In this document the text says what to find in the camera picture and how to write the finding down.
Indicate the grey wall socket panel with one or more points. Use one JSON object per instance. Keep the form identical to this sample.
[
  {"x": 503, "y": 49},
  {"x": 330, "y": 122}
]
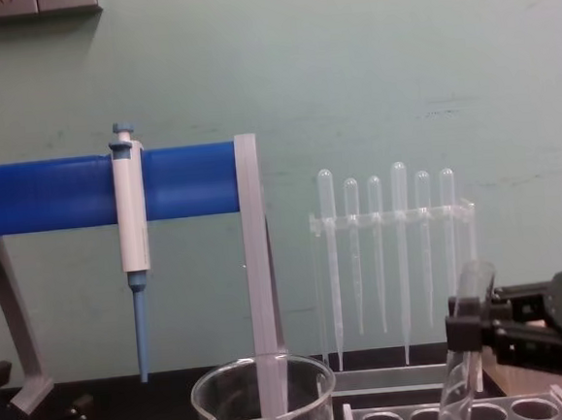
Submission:
[{"x": 26, "y": 7}]

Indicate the white and blue micropipette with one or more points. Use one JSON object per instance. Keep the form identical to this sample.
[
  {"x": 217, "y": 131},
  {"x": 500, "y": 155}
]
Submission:
[{"x": 131, "y": 217}]

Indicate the clear acrylic dropper rack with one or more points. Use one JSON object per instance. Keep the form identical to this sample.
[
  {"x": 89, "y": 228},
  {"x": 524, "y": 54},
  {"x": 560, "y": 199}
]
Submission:
[{"x": 401, "y": 378}]

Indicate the clear glass test tube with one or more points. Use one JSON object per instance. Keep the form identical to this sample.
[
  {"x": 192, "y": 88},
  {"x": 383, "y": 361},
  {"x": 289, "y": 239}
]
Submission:
[{"x": 457, "y": 376}]

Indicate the clear glass beaker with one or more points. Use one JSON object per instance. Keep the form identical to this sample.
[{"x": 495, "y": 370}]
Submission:
[{"x": 237, "y": 398}]

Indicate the blue and grey pipette stand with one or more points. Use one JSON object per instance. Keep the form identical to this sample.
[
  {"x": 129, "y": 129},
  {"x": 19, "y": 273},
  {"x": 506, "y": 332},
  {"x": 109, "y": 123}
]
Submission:
[{"x": 41, "y": 195}]

